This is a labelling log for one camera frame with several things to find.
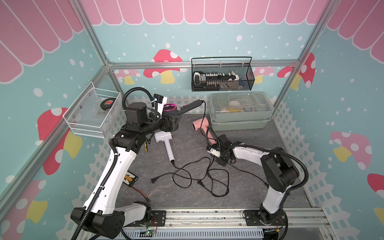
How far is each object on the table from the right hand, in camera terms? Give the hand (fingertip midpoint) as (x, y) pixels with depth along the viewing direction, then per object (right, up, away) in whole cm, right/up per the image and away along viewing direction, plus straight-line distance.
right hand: (220, 157), depth 96 cm
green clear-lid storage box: (+14, +31, +4) cm, 34 cm away
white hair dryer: (-37, +13, +6) cm, 40 cm away
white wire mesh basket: (-66, +27, -20) cm, 74 cm away
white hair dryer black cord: (-40, -11, -11) cm, 43 cm away
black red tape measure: (-62, +31, -20) cm, 72 cm away
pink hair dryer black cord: (-13, -12, -10) cm, 20 cm away
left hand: (-26, +24, -28) cm, 45 cm away
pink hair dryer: (-10, +22, +13) cm, 28 cm away
